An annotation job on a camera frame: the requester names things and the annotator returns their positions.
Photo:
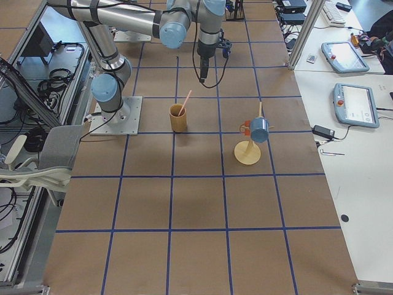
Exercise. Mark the white keyboard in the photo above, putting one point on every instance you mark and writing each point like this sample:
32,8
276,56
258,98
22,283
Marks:
332,15

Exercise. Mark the blue cup on stand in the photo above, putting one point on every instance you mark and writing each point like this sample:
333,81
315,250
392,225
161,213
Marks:
259,128

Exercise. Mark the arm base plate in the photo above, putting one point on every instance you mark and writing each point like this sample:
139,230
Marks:
125,122

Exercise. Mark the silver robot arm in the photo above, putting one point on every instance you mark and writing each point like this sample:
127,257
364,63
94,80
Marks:
106,22

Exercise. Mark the round wooden cup stand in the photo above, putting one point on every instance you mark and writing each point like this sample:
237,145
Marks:
247,152

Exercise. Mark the teach pendant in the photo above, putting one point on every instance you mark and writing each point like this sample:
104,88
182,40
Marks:
343,57
355,105

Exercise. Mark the grey office chair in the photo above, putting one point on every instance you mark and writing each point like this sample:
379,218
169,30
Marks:
52,169

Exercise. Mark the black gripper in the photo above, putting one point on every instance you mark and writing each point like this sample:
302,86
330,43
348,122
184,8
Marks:
204,51

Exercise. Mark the teach pendant far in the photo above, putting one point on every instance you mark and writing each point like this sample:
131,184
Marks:
343,57

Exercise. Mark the aluminium frame post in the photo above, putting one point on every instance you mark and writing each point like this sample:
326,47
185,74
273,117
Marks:
314,11

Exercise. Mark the teach pendant near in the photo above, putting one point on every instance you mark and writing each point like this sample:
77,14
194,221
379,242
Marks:
355,105

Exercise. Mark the allen key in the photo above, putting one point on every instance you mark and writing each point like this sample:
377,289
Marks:
323,152

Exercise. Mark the bamboo cylinder holder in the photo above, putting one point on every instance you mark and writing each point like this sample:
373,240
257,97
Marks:
178,118

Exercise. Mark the orange cup on stand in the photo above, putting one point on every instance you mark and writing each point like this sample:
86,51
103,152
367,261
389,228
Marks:
245,128

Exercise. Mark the black power adapter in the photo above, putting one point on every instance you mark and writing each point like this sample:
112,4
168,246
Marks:
323,132

